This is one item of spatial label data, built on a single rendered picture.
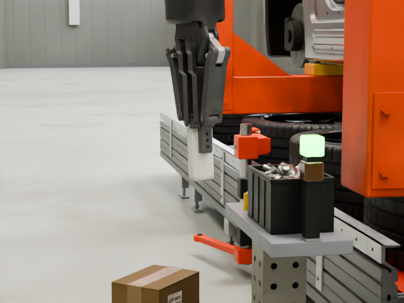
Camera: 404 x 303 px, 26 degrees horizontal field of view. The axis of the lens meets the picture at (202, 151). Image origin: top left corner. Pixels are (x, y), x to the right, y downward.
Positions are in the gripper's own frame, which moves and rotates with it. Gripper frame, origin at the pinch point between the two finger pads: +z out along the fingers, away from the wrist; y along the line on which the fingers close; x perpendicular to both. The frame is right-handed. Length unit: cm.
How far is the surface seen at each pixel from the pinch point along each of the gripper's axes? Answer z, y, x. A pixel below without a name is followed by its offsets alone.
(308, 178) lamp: 13, -41, 46
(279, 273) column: 38, -60, 52
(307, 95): 12, -211, 169
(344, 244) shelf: 28, -39, 53
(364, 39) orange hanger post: -13, -45, 64
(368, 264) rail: 39, -58, 75
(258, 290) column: 42, -65, 49
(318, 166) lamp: 11, -40, 48
